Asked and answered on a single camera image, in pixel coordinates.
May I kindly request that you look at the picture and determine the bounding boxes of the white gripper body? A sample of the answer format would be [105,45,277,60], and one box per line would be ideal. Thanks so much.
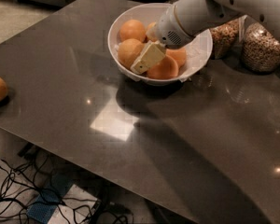
[154,5,195,49]

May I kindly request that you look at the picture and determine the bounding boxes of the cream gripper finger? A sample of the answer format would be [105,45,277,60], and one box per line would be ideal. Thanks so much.
[131,41,166,75]

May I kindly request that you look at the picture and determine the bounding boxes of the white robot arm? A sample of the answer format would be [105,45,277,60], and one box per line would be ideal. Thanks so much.
[131,0,280,75]

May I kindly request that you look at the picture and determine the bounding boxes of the white bowl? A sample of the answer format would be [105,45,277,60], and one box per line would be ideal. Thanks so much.
[106,2,214,87]

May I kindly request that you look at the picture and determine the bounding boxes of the white paper bowl liner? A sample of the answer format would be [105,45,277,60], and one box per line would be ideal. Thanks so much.
[108,28,213,86]

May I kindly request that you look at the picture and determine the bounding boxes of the glass jar of nuts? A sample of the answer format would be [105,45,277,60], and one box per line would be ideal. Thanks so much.
[210,16,246,60]

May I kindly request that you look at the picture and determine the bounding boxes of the glass jar of cereal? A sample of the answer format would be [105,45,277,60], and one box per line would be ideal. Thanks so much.
[241,23,280,73]

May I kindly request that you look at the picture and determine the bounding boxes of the blue box on floor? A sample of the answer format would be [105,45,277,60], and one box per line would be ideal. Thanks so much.
[27,175,73,224]

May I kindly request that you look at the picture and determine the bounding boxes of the black cables on floor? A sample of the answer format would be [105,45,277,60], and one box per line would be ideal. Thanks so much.
[0,152,134,224]

